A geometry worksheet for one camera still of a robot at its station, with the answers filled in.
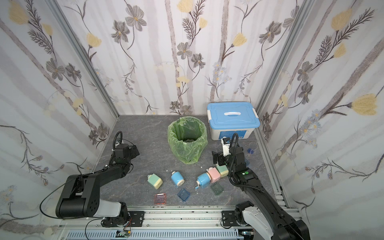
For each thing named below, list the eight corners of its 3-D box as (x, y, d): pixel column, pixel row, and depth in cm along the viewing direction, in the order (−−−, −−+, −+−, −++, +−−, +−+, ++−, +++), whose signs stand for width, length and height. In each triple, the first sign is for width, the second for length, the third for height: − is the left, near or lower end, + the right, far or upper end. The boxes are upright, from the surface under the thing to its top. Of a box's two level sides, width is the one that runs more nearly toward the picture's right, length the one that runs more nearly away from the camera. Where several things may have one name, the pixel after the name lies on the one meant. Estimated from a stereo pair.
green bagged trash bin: (170, 169, 94) (164, 149, 75) (174, 140, 108) (169, 116, 89) (205, 169, 94) (208, 149, 75) (204, 140, 108) (206, 116, 89)
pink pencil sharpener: (211, 184, 87) (212, 180, 82) (206, 173, 91) (207, 168, 86) (219, 181, 88) (221, 176, 83) (214, 170, 93) (215, 165, 87)
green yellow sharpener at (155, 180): (148, 182, 88) (145, 178, 82) (154, 176, 91) (151, 171, 85) (158, 191, 85) (155, 186, 79) (164, 184, 88) (162, 179, 82)
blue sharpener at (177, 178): (177, 190, 85) (176, 185, 80) (170, 179, 90) (169, 174, 84) (185, 184, 88) (185, 179, 82) (178, 173, 92) (177, 168, 86)
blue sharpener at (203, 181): (195, 188, 86) (195, 183, 80) (195, 178, 90) (195, 172, 83) (209, 188, 86) (210, 183, 80) (208, 178, 90) (209, 172, 83)
